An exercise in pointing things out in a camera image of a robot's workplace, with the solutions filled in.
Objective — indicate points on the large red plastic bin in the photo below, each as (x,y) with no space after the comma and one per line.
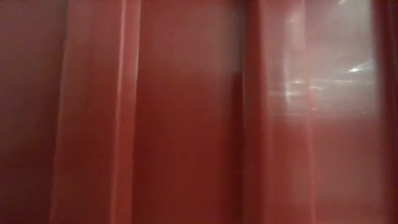
(199,124)

